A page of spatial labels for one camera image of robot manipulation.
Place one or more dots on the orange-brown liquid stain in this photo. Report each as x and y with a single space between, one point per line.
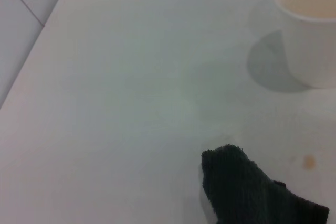
309 162

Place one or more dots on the dark terry rag with loop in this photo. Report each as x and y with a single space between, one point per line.
244 190

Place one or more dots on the white paper cup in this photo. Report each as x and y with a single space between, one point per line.
309 37

